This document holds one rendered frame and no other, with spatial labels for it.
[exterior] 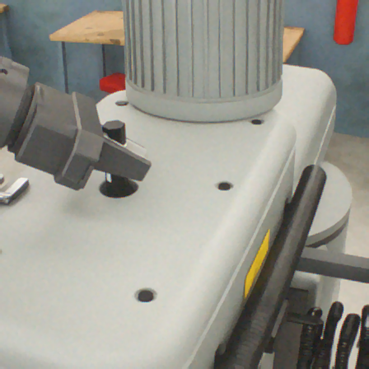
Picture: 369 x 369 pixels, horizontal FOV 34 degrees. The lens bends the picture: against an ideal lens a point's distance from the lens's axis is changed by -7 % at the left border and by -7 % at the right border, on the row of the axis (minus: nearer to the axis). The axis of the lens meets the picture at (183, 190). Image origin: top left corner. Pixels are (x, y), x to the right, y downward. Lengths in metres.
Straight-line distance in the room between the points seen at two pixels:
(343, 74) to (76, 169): 4.50
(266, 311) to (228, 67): 0.28
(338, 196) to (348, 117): 3.86
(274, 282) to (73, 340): 0.25
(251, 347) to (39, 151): 0.25
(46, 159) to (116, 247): 0.10
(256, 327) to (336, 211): 0.65
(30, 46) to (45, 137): 5.44
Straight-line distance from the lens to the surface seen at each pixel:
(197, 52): 0.69
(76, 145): 0.52
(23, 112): 0.54
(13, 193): 0.60
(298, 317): 0.96
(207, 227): 0.54
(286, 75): 1.26
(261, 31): 0.71
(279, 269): 0.64
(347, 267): 0.94
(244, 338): 0.56
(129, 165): 0.57
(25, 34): 5.95
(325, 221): 1.16
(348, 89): 5.00
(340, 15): 4.69
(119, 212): 0.57
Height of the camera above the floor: 2.20
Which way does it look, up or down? 31 degrees down
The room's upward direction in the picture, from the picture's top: 1 degrees counter-clockwise
